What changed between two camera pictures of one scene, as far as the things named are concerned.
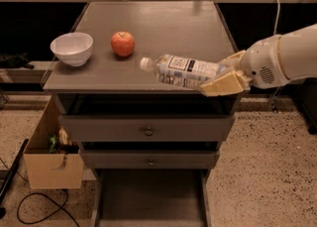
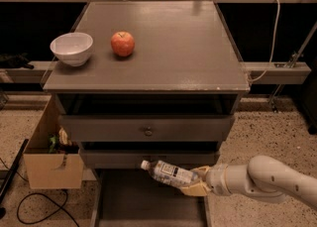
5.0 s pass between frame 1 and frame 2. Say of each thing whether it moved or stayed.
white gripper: moved
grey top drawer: stayed
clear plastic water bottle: moved
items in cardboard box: stayed
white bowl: stayed
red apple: stayed
